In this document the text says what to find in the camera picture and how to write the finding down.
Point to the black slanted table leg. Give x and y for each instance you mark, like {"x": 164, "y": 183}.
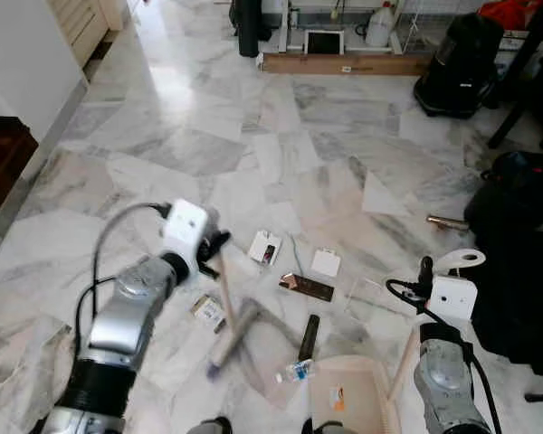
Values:
{"x": 525, "y": 77}

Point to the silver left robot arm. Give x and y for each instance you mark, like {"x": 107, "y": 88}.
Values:
{"x": 118, "y": 325}

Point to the brass coloured cylinder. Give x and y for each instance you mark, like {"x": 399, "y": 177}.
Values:
{"x": 445, "y": 222}

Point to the plain white square card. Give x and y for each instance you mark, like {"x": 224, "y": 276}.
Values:
{"x": 326, "y": 263}

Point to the white framed tablet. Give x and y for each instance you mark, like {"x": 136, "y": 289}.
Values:
{"x": 324, "y": 42}

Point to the small printed packet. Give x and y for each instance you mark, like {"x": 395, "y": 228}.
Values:
{"x": 205, "y": 309}

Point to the red bag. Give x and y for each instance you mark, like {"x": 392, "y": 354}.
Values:
{"x": 507, "y": 13}

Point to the black stick-shaped item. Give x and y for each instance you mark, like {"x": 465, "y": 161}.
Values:
{"x": 309, "y": 337}

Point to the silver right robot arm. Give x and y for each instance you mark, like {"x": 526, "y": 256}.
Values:
{"x": 443, "y": 384}

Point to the crushed clear plastic bottle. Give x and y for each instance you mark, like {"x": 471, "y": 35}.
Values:
{"x": 297, "y": 371}

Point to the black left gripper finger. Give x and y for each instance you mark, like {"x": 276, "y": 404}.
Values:
{"x": 220, "y": 240}
{"x": 212, "y": 267}

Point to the white plastic jug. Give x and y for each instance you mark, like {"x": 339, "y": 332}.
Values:
{"x": 378, "y": 27}

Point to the black backpack with red trim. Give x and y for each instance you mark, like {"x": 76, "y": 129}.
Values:
{"x": 516, "y": 194}

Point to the flat brown rectangular box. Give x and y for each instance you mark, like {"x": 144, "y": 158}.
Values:
{"x": 308, "y": 287}

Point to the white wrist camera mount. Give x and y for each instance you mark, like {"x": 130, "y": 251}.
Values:
{"x": 185, "y": 231}
{"x": 454, "y": 298}

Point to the white metal rack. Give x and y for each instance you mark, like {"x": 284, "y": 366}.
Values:
{"x": 286, "y": 27}

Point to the light wood louvred cabinet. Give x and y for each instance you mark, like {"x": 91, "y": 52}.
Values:
{"x": 81, "y": 23}

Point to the long brown cardboard box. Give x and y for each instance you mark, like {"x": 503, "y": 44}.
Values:
{"x": 344, "y": 64}

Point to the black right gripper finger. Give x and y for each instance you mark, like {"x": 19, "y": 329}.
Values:
{"x": 426, "y": 269}

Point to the black vacuum cleaner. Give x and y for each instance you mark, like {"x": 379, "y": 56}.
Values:
{"x": 457, "y": 72}

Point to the black upright cylinder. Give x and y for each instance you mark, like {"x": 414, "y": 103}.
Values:
{"x": 251, "y": 27}

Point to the large black fabric bag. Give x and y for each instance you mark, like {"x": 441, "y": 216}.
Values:
{"x": 525, "y": 298}

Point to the dark brown wooden furniture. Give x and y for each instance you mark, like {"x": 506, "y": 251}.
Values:
{"x": 0, "y": 167}

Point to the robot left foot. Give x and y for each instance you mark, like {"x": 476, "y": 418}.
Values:
{"x": 208, "y": 426}

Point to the white card with dark item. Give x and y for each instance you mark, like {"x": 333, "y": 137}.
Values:
{"x": 261, "y": 242}

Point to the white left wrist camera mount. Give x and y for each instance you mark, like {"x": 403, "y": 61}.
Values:
{"x": 185, "y": 231}

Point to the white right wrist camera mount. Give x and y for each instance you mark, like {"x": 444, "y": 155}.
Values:
{"x": 454, "y": 298}

